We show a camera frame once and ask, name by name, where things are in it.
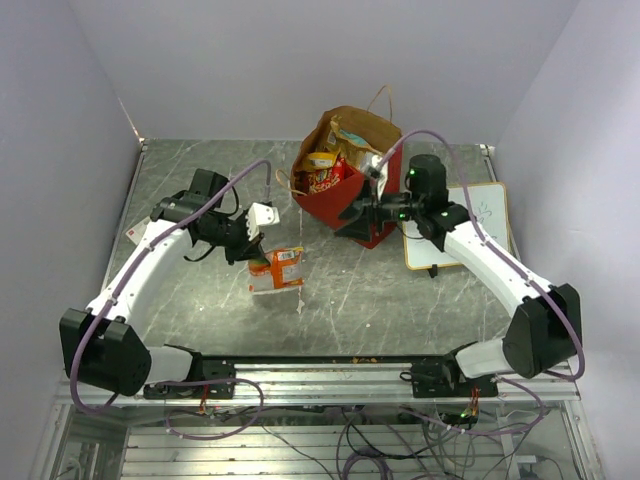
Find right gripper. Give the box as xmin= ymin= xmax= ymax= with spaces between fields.
xmin=333 ymin=176 xmax=423 ymax=242

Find small red snack packet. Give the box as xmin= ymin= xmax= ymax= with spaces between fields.
xmin=305 ymin=157 xmax=347 ymax=195

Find red paper bag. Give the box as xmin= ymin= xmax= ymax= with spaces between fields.
xmin=276 ymin=105 xmax=402 ymax=249

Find yellow snack bar wrapper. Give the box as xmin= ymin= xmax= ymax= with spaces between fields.
xmin=303 ymin=151 xmax=339 ymax=172

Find brown paper snack bag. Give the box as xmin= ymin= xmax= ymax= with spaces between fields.
xmin=323 ymin=115 xmax=383 ymax=169

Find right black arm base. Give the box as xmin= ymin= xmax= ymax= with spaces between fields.
xmin=399 ymin=362 xmax=499 ymax=399

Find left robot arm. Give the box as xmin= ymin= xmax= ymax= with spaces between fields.
xmin=59 ymin=169 xmax=279 ymax=397

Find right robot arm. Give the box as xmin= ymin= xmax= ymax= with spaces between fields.
xmin=335 ymin=153 xmax=584 ymax=396

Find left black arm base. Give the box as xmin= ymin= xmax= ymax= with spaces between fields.
xmin=200 ymin=359 xmax=236 ymax=400

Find small whiteboard with stand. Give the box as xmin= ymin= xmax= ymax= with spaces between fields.
xmin=402 ymin=182 xmax=511 ymax=271

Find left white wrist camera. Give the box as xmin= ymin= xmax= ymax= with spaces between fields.
xmin=245 ymin=202 xmax=280 ymax=241

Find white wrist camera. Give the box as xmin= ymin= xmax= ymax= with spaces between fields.
xmin=360 ymin=152 xmax=389 ymax=199
xmin=245 ymin=202 xmax=280 ymax=241

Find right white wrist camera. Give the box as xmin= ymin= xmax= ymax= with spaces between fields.
xmin=360 ymin=152 xmax=389 ymax=199

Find aluminium frame rail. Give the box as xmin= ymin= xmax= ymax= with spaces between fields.
xmin=53 ymin=360 xmax=581 ymax=407

